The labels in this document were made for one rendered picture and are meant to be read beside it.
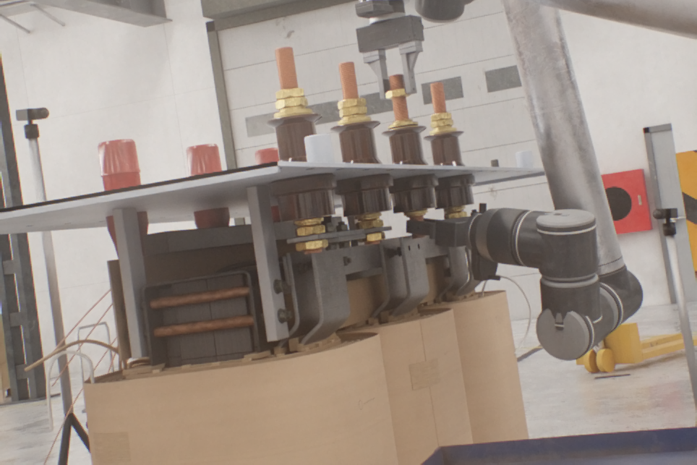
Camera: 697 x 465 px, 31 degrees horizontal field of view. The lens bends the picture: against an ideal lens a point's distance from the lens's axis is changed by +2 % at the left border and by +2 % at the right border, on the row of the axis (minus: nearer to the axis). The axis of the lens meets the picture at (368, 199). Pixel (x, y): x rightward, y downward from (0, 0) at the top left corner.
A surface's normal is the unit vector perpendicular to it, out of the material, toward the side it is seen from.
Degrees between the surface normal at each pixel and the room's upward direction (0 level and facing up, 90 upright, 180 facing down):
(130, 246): 90
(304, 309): 90
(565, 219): 21
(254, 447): 90
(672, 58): 90
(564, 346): 101
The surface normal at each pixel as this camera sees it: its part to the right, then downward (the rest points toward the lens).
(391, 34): -0.51, 0.04
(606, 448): -0.29, 0.00
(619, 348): -0.72, 0.08
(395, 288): 0.92, -0.15
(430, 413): 0.68, -0.12
